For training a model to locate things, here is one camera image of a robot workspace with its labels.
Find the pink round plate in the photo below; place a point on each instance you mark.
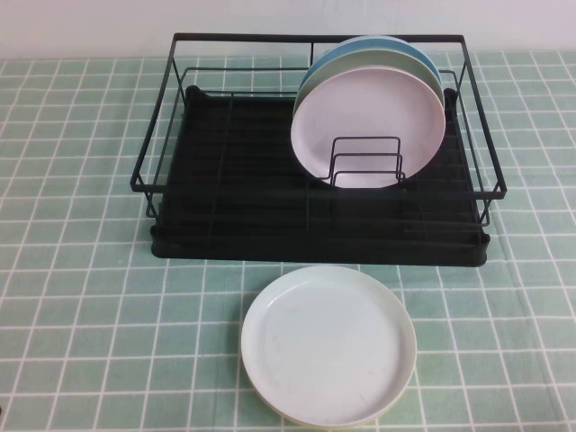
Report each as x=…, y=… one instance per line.
x=360, y=112

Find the white round plate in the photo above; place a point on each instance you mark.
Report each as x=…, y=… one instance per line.
x=328, y=346

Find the pale green round plate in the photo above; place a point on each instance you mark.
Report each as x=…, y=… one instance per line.
x=360, y=60

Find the blue round plate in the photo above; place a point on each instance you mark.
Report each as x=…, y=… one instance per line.
x=342, y=48

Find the black plastic drip tray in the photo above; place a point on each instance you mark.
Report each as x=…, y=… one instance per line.
x=252, y=225

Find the green checked tablecloth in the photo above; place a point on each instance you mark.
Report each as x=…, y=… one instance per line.
x=90, y=315

